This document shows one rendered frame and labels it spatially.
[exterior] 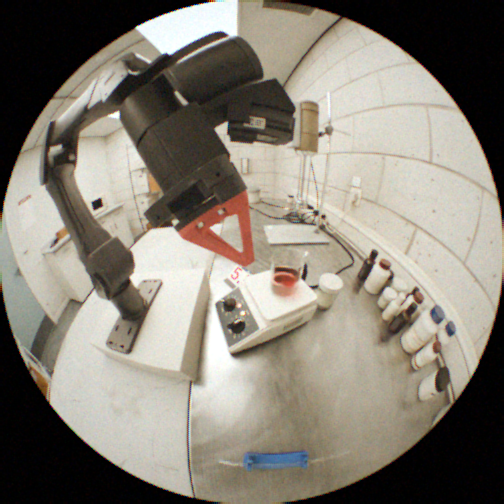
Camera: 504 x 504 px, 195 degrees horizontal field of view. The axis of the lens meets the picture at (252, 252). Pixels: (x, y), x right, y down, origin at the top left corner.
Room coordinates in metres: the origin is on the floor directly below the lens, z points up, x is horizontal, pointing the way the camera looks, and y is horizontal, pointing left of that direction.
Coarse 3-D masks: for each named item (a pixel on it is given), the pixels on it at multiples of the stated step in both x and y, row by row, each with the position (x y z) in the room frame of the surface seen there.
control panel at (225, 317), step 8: (224, 296) 0.22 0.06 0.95; (232, 296) 0.21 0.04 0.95; (240, 296) 0.21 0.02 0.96; (216, 304) 0.21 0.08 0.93; (224, 312) 0.18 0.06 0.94; (232, 312) 0.17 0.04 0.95; (240, 312) 0.17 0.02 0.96; (248, 312) 0.16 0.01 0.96; (224, 320) 0.16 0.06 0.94; (232, 320) 0.16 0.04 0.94; (248, 320) 0.15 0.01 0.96; (224, 328) 0.14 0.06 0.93; (248, 328) 0.13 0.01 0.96; (256, 328) 0.13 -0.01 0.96; (232, 336) 0.12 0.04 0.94; (240, 336) 0.12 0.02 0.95; (232, 344) 0.11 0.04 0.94
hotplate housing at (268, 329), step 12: (240, 288) 0.23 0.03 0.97; (252, 300) 0.19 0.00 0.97; (216, 312) 0.19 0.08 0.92; (252, 312) 0.16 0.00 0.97; (300, 312) 0.16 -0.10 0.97; (312, 312) 0.17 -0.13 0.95; (264, 324) 0.13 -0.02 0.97; (276, 324) 0.14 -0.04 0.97; (288, 324) 0.14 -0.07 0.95; (300, 324) 0.16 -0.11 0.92; (252, 336) 0.12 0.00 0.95; (264, 336) 0.12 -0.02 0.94; (276, 336) 0.14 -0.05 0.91; (228, 348) 0.10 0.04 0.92; (240, 348) 0.10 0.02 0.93
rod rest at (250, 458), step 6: (246, 456) -0.10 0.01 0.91; (252, 456) -0.10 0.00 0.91; (258, 456) -0.10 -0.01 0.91; (264, 456) -0.11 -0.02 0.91; (270, 456) -0.11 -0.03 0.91; (276, 456) -0.11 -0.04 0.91; (282, 456) -0.11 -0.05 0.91; (288, 456) -0.11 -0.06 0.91; (294, 456) -0.11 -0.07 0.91; (300, 456) -0.12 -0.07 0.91; (306, 456) -0.11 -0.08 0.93; (246, 462) -0.12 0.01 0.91; (252, 462) -0.12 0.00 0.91; (258, 462) -0.12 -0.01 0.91; (264, 462) -0.12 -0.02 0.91; (270, 462) -0.12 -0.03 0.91; (276, 462) -0.12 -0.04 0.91; (282, 462) -0.12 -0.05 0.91; (288, 462) -0.13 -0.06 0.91; (294, 462) -0.13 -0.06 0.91; (264, 468) -0.13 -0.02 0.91; (270, 468) -0.14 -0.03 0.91
